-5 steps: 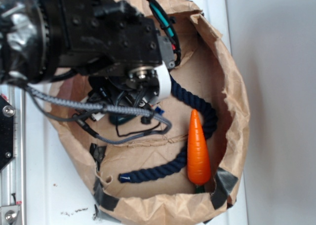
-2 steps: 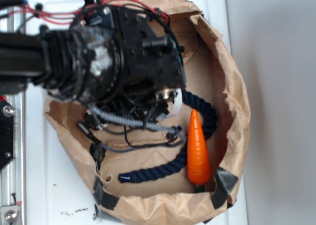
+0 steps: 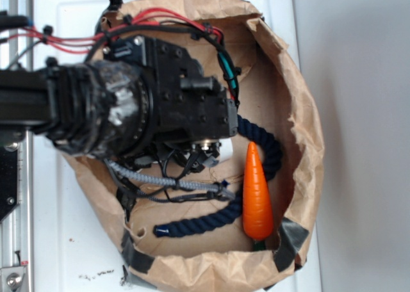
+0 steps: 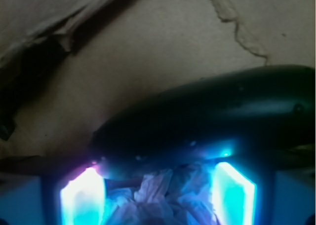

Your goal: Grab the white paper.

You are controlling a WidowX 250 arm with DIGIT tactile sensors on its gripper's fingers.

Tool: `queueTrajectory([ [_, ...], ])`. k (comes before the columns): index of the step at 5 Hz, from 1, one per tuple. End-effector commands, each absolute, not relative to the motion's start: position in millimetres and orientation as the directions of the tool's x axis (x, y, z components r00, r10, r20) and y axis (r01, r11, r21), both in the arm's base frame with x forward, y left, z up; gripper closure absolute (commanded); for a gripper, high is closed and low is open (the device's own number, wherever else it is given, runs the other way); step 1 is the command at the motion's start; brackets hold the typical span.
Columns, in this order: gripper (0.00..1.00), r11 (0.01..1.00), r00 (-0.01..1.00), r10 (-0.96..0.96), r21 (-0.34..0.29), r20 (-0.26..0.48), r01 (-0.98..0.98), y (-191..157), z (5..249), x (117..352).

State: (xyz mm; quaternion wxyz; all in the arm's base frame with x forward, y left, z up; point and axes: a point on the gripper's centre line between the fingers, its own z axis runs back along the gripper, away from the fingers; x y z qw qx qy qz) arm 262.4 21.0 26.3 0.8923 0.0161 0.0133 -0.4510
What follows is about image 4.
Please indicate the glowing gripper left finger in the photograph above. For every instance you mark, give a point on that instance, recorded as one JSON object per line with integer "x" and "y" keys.
{"x": 83, "y": 199}

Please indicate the white paper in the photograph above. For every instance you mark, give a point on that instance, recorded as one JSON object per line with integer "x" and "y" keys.
{"x": 179, "y": 196}

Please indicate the dark green toy cucumber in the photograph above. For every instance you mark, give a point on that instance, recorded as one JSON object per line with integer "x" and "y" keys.
{"x": 258, "y": 109}

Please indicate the brown paper bag tray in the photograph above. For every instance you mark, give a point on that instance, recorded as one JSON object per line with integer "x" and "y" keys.
{"x": 66, "y": 66}

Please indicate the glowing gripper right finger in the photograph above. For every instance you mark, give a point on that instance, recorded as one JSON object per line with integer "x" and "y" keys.
{"x": 233, "y": 196}

